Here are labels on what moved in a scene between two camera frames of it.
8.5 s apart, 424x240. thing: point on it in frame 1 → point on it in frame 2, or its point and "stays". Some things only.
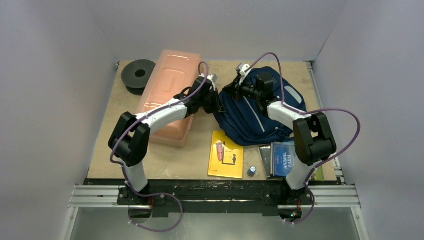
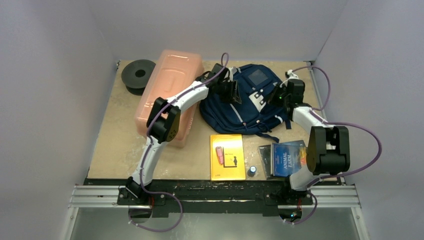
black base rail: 254,197 stays
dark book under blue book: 265,154 stays
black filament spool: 135,75 stays
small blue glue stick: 251,171 stays
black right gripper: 237,87 → 278,94
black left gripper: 218,106 → 233,94
